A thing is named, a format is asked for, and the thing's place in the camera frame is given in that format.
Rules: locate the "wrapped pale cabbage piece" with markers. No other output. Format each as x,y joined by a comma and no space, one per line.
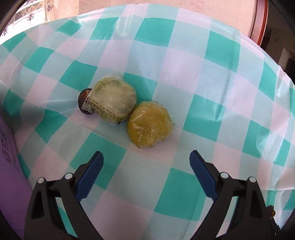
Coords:
112,98

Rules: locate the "purple cardboard box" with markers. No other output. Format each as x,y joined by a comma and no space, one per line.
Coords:
15,189

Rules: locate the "floral lace curtain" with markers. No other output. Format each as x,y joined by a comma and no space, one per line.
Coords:
30,11

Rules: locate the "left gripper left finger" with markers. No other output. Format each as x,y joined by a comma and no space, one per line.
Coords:
43,219

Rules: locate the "teal checkered tablecloth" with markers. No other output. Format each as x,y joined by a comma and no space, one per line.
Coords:
228,99

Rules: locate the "small dark fruit left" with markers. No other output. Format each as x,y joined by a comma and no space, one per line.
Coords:
81,99

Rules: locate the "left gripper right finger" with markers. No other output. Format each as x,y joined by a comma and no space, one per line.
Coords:
238,210

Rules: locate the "brown door frame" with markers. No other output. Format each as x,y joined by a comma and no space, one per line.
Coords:
260,21

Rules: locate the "wrapped yellow-green fruit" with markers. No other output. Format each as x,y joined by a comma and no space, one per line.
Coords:
149,124

